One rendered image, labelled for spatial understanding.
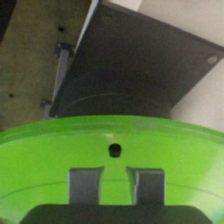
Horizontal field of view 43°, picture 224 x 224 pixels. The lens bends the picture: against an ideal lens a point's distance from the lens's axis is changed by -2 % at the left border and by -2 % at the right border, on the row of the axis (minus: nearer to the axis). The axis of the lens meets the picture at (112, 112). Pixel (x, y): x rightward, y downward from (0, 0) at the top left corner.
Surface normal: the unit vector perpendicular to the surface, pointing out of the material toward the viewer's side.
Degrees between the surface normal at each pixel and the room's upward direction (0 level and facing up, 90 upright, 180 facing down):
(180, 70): 0
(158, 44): 0
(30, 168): 24
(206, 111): 0
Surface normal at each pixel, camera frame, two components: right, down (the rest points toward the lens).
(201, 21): -0.01, 0.82
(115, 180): 0.00, 0.55
